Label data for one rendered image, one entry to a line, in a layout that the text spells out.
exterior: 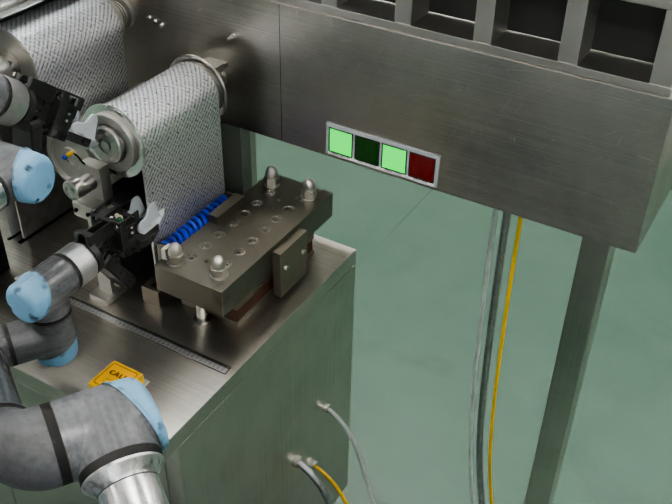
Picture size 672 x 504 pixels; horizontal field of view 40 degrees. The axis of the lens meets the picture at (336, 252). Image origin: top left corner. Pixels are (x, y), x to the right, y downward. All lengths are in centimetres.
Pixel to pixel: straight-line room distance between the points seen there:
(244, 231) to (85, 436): 70
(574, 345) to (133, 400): 109
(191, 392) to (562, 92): 84
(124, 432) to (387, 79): 83
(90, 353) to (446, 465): 131
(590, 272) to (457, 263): 160
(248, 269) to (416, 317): 155
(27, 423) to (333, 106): 88
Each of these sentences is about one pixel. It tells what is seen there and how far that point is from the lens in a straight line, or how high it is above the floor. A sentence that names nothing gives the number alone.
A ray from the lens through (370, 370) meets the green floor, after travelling 302.
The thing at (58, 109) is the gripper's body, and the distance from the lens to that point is 159.
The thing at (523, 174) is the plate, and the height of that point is 123.
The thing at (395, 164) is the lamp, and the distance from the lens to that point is 179.
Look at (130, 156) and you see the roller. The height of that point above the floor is 124.
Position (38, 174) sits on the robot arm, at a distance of 137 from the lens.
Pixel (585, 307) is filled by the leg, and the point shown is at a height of 86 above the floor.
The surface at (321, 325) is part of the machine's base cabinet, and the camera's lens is 198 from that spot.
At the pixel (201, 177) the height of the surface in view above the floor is 111.
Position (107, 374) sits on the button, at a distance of 172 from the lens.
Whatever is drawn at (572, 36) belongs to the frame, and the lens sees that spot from 156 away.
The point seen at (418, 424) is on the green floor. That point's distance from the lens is 287.
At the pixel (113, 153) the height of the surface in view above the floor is 124.
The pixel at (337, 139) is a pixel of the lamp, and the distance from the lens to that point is 183.
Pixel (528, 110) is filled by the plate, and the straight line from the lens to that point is 163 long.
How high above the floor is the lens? 209
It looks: 37 degrees down
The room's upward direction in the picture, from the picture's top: 1 degrees clockwise
